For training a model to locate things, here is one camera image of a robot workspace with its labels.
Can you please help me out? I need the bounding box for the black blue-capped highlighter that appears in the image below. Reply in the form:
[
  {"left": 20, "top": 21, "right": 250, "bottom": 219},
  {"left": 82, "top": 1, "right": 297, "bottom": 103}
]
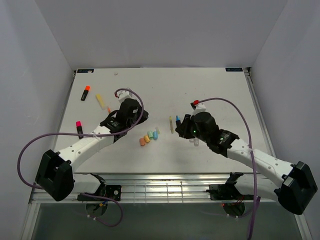
[{"left": 175, "top": 115, "right": 181, "bottom": 126}]

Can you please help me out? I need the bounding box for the thin yellow highlighter pen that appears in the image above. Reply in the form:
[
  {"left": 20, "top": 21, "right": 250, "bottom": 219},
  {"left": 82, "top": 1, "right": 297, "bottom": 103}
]
[{"left": 169, "top": 116, "right": 174, "bottom": 134}]

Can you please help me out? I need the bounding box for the pastel blue cap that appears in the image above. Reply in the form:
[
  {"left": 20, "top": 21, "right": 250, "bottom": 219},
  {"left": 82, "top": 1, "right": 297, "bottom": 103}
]
[{"left": 152, "top": 131, "right": 158, "bottom": 140}]

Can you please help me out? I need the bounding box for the pastel green cap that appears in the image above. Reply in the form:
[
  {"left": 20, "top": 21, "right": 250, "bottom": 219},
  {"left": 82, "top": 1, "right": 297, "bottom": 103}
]
[{"left": 147, "top": 130, "right": 154, "bottom": 139}]

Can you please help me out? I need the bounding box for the pale yellow highlighter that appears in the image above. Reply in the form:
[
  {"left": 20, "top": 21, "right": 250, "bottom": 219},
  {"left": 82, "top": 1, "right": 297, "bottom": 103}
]
[{"left": 95, "top": 93, "right": 106, "bottom": 110}]

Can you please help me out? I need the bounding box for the coral orange cap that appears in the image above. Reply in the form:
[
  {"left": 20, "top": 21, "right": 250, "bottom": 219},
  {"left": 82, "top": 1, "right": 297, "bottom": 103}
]
[{"left": 139, "top": 138, "right": 146, "bottom": 147}]

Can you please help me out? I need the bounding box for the black orange-capped highlighter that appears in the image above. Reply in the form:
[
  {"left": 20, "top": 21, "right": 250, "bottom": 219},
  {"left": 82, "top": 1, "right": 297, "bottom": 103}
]
[{"left": 80, "top": 85, "right": 91, "bottom": 101}]

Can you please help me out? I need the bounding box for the orange-capped clear highlighter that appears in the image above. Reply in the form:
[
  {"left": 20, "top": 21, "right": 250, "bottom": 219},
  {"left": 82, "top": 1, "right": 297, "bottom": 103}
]
[{"left": 189, "top": 138, "right": 199, "bottom": 147}]

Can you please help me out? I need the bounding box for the pastel orange cap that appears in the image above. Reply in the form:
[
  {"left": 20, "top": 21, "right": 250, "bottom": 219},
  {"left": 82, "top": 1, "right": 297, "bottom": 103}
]
[{"left": 143, "top": 135, "right": 150, "bottom": 143}]

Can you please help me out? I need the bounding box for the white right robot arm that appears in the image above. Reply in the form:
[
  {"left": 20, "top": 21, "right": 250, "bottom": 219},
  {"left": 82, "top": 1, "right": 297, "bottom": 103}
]
[{"left": 175, "top": 111, "right": 318, "bottom": 215}]

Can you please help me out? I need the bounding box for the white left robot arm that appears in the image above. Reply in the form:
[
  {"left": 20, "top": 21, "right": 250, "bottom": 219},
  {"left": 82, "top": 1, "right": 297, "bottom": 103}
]
[{"left": 35, "top": 98, "right": 149, "bottom": 202}]

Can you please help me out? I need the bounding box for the black pink-capped highlighter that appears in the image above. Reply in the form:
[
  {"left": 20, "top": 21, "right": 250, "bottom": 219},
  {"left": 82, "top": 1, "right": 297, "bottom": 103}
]
[{"left": 75, "top": 121, "right": 84, "bottom": 139}]

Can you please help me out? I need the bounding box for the blue label sticker right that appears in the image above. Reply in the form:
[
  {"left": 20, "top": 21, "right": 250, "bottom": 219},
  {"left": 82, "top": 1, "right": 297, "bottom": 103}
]
[{"left": 225, "top": 67, "right": 243, "bottom": 72}]

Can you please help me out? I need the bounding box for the blue label sticker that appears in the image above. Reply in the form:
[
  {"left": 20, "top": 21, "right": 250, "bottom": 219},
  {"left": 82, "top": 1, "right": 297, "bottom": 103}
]
[
  {"left": 76, "top": 69, "right": 94, "bottom": 74},
  {"left": 225, "top": 67, "right": 243, "bottom": 72}
]

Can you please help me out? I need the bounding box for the blue label sticker left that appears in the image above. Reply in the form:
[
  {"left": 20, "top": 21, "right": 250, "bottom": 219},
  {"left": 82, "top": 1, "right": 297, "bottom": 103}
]
[{"left": 76, "top": 69, "right": 94, "bottom": 74}]

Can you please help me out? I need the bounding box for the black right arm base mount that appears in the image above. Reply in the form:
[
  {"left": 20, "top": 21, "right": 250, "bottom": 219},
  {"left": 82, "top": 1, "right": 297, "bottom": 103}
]
[{"left": 205, "top": 172, "right": 254, "bottom": 201}]

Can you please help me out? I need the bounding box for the aluminium table rail frame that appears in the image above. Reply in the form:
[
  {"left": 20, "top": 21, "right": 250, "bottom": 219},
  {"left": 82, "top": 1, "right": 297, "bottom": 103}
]
[{"left": 30, "top": 173, "right": 279, "bottom": 204}]

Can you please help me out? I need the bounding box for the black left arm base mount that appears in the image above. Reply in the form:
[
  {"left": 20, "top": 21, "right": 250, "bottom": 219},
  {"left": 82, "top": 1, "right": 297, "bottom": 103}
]
[{"left": 77, "top": 184, "right": 122, "bottom": 202}]

